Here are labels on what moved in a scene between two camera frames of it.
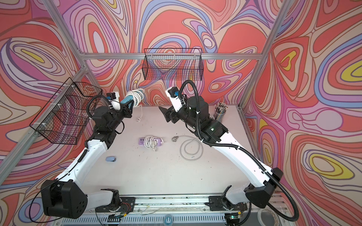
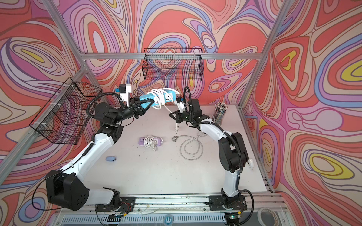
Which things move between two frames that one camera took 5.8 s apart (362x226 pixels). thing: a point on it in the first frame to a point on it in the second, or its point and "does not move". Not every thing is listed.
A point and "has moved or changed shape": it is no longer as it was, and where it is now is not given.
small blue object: [111, 158] does not move
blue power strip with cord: [136, 95] has moved or changed shape
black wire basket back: [175, 64] does not move
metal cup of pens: [220, 109] does not move
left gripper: [125, 111] to [136, 109]
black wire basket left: [65, 118] does not move
